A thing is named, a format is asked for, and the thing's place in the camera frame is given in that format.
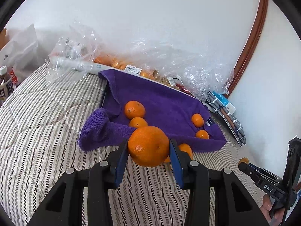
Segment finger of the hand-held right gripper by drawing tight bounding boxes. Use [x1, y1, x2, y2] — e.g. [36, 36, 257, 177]
[238, 163, 261, 184]
[248, 163, 284, 184]

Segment white plastic bag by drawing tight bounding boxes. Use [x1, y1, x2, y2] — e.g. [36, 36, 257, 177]
[0, 24, 39, 76]

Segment small crumpled clear plastic bag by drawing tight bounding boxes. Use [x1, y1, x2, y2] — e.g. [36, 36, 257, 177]
[46, 25, 99, 85]

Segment purple towel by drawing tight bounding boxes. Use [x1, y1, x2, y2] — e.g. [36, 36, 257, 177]
[79, 69, 227, 152]

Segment blue plaid cloth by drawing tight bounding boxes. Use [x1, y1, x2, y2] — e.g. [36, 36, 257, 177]
[205, 91, 247, 146]

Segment striped bed quilt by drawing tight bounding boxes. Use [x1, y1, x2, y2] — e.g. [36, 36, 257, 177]
[0, 61, 266, 226]

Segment clear drink bottle white cap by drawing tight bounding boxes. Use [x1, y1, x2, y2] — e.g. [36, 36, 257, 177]
[0, 66, 13, 104]

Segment brown wooden door frame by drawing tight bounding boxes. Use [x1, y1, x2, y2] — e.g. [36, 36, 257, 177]
[227, 0, 269, 96]

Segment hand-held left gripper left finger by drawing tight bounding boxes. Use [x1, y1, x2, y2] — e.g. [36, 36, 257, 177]
[27, 140, 128, 226]

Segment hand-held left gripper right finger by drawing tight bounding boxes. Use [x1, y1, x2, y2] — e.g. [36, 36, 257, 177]
[170, 138, 270, 226]

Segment blue and white tissue pack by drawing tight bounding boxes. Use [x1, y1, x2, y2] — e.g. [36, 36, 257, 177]
[212, 91, 236, 115]

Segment clear plastic bags with fruit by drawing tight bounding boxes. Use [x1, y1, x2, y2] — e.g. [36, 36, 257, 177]
[50, 56, 203, 100]

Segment red labelled container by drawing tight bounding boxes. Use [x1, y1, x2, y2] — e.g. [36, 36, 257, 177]
[9, 67, 20, 90]

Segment large orange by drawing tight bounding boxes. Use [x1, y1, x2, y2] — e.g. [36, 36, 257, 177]
[124, 100, 146, 119]
[127, 126, 170, 167]

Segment person's right hand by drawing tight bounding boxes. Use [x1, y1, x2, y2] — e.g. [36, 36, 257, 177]
[260, 193, 286, 226]

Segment clear bag of oranges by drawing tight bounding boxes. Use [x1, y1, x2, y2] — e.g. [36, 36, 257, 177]
[94, 54, 160, 80]

